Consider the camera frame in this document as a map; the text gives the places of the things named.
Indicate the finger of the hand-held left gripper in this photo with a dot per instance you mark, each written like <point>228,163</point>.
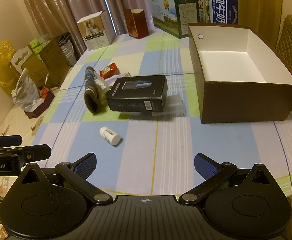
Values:
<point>36,151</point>
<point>8,140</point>

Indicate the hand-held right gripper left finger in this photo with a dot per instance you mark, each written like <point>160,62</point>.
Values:
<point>86,166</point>

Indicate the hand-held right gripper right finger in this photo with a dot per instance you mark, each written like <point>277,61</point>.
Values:
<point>205,166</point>

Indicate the clear plastic cup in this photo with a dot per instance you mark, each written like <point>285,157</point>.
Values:
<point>109,135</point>

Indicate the striped knitted sock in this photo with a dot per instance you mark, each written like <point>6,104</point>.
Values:
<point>91,97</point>

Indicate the brown cardboard storage box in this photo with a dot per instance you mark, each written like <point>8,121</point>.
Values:
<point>235,100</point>

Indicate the bag of cotton swabs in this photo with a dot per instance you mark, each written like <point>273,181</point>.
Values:
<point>101,85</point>

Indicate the black product box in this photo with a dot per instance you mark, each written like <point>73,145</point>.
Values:
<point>136,90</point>

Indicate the red snack packet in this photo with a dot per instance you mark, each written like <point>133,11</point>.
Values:
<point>108,70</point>

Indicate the cream printed bedsheet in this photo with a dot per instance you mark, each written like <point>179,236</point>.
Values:
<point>11,125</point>

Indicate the dark red wooden box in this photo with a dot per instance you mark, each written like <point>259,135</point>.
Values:
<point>43,105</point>

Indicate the crinkled white plastic bag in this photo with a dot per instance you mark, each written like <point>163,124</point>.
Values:
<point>23,90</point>

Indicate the yellow plastic bag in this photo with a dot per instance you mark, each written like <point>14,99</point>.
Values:
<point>1,65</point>

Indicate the green tissue pack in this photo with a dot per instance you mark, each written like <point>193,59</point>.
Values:
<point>37,45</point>

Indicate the white photo carton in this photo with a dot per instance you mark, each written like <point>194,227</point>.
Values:
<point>96,35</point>

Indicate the dark red carton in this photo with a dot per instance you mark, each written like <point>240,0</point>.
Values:
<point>136,25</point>

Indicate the green milk carton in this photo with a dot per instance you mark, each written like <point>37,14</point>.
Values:
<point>171,17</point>

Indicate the blue milk carton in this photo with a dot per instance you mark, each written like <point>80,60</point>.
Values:
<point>220,7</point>

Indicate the wooden door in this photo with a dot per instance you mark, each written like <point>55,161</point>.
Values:
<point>255,2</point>

